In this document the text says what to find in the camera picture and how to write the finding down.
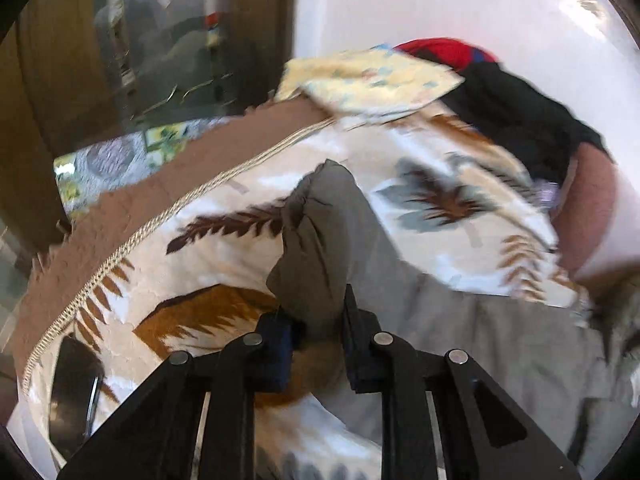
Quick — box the red garment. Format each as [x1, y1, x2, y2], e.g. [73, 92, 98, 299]
[396, 38, 499, 72]

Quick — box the black phone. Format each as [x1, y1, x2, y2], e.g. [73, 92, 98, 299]
[48, 335, 104, 460]

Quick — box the cream leaf-pattern fleece blanket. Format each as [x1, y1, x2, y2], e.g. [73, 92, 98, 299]
[23, 110, 590, 479]

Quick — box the pink quilted bolster pillow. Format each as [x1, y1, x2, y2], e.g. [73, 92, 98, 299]
[552, 143, 617, 278]

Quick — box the olive quilted hooded jacket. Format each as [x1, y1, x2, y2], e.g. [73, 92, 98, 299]
[267, 161, 639, 479]

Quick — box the purple patterned item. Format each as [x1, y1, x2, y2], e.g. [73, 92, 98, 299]
[534, 179, 560, 211]

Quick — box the yellow patterned cloth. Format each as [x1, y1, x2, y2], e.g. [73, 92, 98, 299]
[274, 47, 464, 122]

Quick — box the brown woven bed cover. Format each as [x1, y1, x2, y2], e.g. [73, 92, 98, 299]
[9, 96, 329, 378]

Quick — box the black garment pile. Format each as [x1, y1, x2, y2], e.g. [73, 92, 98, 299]
[416, 48, 608, 184]

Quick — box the wooden stained-glass door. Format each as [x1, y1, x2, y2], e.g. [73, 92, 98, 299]
[1, 0, 294, 253]

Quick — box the colourful floor mat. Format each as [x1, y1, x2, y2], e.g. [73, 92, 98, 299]
[53, 116, 233, 222]

